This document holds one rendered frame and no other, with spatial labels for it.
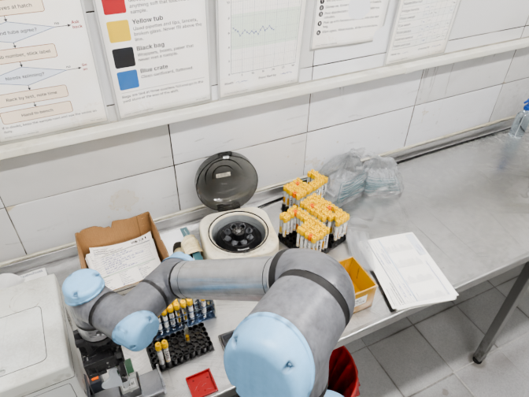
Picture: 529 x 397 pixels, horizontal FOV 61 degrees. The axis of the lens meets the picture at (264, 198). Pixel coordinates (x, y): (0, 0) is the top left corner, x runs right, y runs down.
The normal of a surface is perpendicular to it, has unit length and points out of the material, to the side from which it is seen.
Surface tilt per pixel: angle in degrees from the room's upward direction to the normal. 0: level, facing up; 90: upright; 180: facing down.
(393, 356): 0
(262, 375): 80
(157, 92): 94
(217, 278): 56
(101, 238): 88
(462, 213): 0
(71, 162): 90
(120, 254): 2
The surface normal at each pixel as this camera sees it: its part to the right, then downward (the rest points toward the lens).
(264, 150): 0.44, 0.58
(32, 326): 0.02, -0.77
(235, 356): -0.52, 0.40
